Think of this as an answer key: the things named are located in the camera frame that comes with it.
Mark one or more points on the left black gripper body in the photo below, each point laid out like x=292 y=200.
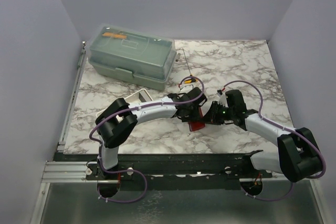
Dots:
x=192 y=115

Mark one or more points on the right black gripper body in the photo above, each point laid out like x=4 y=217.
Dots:
x=219 y=113

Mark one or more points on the red leather card holder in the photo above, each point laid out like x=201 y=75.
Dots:
x=195 y=126

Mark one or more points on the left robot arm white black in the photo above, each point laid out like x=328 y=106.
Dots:
x=115 y=124

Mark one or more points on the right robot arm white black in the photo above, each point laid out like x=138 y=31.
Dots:
x=297 y=156

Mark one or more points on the white rectangular plastic tray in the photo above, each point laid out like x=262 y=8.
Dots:
x=139 y=96

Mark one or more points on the green plastic toolbox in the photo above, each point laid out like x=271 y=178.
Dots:
x=143 y=59

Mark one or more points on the orange tool inside toolbox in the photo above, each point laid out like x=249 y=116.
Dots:
x=114 y=35

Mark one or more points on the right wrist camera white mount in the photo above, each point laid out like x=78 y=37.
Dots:
x=222 y=98

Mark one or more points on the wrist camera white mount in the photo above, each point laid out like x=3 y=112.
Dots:
x=185 y=88
x=222 y=98

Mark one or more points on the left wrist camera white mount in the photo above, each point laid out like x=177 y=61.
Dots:
x=185 y=88

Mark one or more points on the yellow black T-handle hex key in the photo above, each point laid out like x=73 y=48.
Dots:
x=191 y=78

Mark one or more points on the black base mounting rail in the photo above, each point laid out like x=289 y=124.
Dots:
x=170 y=172

